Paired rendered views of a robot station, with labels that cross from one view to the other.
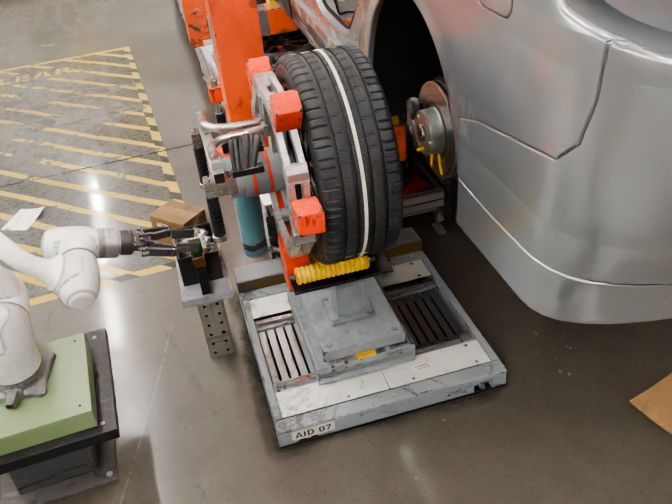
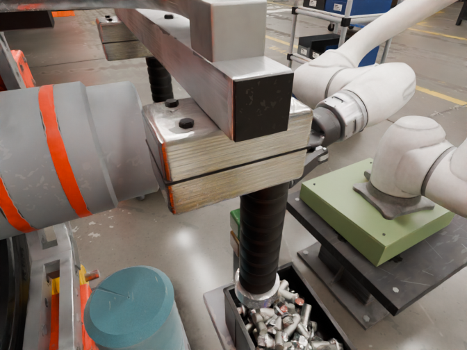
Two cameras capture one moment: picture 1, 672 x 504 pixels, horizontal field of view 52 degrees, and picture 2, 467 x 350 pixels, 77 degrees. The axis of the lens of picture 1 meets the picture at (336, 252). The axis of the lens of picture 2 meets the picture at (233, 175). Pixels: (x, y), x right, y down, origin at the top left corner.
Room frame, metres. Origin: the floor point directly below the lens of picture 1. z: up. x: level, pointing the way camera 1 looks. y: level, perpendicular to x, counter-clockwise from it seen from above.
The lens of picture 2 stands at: (2.19, 0.35, 1.02)
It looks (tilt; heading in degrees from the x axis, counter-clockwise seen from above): 36 degrees down; 168
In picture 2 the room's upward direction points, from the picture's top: straight up
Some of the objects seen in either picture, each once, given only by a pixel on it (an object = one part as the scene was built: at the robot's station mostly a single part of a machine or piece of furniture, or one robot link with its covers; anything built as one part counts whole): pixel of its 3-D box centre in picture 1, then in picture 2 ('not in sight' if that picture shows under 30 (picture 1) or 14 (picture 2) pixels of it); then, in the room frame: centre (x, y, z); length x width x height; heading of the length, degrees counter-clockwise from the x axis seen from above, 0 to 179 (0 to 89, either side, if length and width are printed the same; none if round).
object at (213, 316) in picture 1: (211, 307); not in sight; (2.05, 0.50, 0.21); 0.10 x 0.10 x 0.42; 13
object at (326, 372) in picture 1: (347, 321); not in sight; (1.98, -0.02, 0.13); 0.50 x 0.36 x 0.10; 13
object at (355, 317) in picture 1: (346, 287); not in sight; (1.95, -0.02, 0.32); 0.40 x 0.30 x 0.28; 13
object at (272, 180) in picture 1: (259, 171); (44, 157); (1.90, 0.21, 0.85); 0.21 x 0.14 x 0.14; 103
